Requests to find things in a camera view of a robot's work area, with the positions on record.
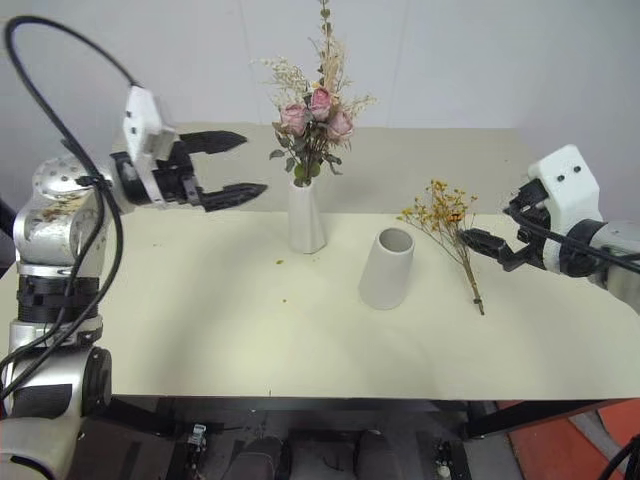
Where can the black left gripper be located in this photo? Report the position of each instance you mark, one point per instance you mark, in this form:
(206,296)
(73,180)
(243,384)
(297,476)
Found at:
(172,187)

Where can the twisted slim white vase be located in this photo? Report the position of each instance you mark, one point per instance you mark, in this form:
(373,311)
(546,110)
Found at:
(306,220)

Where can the small grey floor device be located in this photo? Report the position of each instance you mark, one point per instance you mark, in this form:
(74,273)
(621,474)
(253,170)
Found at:
(197,435)

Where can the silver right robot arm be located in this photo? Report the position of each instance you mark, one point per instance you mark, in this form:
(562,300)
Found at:
(617,270)

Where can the dark rounded shape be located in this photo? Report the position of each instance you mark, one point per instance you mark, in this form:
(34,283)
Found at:
(262,457)
(377,457)

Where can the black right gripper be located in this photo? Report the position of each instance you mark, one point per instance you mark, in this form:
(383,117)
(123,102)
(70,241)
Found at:
(532,215)

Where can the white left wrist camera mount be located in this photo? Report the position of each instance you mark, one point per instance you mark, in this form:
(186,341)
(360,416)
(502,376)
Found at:
(142,125)

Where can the black table frame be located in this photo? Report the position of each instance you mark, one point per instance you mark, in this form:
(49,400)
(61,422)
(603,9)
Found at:
(300,406)

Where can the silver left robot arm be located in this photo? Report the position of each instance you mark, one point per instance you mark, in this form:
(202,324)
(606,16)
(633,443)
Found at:
(50,225)

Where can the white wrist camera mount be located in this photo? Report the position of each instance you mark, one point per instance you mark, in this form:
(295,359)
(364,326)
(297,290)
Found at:
(570,195)
(142,125)

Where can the pink rose dried bouquet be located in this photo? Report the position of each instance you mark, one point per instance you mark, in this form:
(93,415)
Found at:
(320,107)

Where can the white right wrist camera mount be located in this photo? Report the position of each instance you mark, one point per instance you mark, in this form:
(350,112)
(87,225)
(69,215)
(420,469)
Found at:
(570,195)

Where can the yellow dried flower bouquet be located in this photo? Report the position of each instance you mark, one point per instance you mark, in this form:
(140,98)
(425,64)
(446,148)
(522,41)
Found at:
(442,210)

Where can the wide conical white vase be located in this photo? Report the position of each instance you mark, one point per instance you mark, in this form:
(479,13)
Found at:
(385,275)

